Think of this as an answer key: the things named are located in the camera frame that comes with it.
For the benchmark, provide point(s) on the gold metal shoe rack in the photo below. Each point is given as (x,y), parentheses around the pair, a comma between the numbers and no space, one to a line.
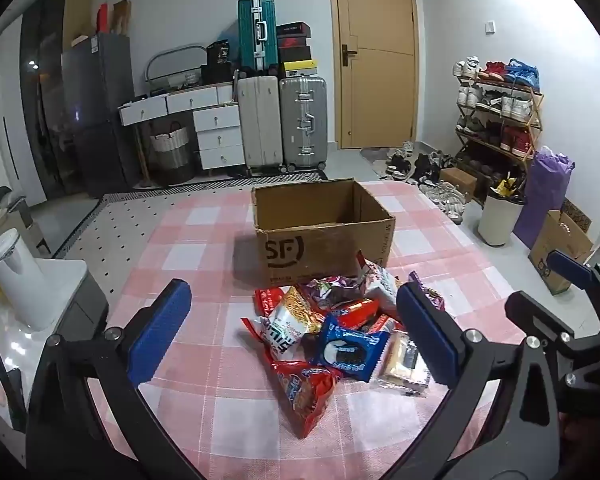
(530,127)

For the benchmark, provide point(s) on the pink checked tablecloth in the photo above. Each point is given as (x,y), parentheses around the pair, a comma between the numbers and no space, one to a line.
(205,260)

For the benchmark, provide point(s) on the white desk with drawers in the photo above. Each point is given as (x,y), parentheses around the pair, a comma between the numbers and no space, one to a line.
(215,125)

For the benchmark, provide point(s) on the large red cookie packet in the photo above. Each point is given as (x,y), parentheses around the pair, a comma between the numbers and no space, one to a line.
(305,400)

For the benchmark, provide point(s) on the white grey cabinet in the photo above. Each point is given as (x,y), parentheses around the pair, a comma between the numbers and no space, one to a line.
(75,305)

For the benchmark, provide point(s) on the small purple snack packet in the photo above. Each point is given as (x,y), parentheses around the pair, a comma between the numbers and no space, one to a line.
(432,300)

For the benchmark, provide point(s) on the grey door mat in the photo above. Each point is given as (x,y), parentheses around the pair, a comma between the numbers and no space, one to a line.
(372,157)

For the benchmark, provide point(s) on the white trash bin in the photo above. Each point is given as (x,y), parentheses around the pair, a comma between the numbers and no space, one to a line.
(497,220)

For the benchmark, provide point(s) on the silver suitcase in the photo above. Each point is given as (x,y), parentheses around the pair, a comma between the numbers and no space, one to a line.
(302,120)

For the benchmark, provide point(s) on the clear cracker packet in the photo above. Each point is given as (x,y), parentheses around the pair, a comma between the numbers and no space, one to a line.
(400,365)

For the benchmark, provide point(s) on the white red snack bag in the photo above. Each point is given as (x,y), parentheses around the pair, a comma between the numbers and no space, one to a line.
(380,282)

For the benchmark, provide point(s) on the small black box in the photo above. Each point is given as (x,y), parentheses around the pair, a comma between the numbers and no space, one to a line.
(218,53)

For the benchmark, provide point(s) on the dotted patterned rug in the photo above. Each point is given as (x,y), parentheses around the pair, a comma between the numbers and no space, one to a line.
(125,225)

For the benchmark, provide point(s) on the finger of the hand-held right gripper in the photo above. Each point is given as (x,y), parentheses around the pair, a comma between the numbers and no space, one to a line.
(570,266)
(535,312)

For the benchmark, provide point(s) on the red logo shoe box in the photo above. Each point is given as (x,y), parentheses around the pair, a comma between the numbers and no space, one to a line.
(294,43)

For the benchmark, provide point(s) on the woven laundry basket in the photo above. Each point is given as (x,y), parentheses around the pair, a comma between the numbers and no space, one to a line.
(170,150)

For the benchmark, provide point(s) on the pile of scattered shoes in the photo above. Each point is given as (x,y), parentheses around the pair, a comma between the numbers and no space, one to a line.
(447,195)

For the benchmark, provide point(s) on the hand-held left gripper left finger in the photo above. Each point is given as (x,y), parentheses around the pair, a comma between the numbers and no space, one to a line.
(160,330)

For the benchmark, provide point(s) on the white noodle snack bag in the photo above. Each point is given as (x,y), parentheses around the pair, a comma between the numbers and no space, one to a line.
(280,332)

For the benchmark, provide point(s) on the dark wardrobe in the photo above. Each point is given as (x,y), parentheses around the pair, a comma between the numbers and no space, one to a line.
(45,110)

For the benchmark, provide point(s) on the grey refrigerator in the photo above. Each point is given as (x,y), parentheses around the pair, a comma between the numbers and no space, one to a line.
(100,110)

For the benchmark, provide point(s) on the teal suitcase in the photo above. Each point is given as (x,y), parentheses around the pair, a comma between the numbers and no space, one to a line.
(255,35)

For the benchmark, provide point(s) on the small red snack packet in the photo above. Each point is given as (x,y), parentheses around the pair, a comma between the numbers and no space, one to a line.
(266,302)

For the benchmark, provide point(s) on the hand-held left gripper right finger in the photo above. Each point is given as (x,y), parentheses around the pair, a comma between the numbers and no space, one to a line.
(425,335)

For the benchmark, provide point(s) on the tan cardboard sheet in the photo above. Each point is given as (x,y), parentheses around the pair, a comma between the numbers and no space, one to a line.
(77,10)

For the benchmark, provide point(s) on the oval grey framed mirror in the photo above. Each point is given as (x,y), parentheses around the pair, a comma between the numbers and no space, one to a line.
(175,60)

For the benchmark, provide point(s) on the wooden door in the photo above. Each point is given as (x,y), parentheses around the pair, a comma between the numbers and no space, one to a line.
(380,85)

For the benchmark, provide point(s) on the purple bag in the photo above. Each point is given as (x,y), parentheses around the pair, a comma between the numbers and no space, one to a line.
(545,190)

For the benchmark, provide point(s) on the small brown carton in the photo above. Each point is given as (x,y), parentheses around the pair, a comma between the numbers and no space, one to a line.
(457,177)

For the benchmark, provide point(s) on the brown paper bag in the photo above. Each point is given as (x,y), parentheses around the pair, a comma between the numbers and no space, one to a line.
(122,17)

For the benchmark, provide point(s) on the white kettle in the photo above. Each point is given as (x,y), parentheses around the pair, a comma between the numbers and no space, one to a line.
(15,280)

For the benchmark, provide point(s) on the blue cookie packet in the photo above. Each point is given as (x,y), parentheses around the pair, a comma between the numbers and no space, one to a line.
(350,352)

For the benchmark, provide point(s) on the red paper bag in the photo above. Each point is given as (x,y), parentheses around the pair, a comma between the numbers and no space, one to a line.
(102,20)

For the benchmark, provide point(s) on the beige suitcase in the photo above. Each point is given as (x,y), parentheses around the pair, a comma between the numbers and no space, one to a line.
(260,120)

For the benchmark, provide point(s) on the brown cardboard box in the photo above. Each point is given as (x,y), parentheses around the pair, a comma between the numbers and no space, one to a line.
(300,255)

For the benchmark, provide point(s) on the rows of stored shoes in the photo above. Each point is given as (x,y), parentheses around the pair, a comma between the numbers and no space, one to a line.
(517,72)

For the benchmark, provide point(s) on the printed cardboard carton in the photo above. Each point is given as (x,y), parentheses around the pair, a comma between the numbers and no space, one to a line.
(560,245)

